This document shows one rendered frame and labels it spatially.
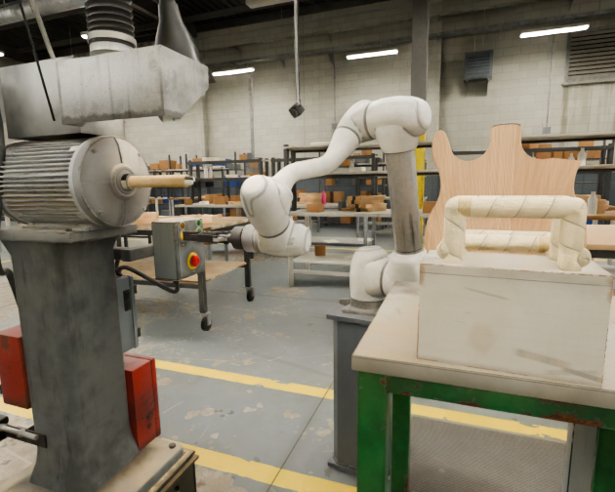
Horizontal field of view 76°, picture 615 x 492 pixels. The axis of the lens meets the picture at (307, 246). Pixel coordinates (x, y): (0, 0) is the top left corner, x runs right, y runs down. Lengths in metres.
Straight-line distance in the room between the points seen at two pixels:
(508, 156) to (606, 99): 11.47
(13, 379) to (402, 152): 1.45
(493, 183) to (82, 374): 1.26
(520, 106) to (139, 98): 11.50
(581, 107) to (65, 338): 11.97
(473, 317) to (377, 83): 11.80
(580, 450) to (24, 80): 1.79
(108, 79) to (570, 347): 1.02
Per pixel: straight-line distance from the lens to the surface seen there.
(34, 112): 1.35
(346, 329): 1.66
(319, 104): 12.71
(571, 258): 0.71
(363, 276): 1.61
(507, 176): 1.04
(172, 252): 1.39
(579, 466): 1.40
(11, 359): 1.57
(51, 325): 1.38
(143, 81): 0.98
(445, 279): 0.70
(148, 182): 1.14
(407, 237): 1.48
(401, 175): 1.41
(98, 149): 1.19
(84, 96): 1.09
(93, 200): 1.17
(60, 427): 1.52
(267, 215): 1.05
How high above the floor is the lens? 1.24
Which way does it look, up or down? 9 degrees down
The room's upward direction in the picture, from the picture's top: 1 degrees counter-clockwise
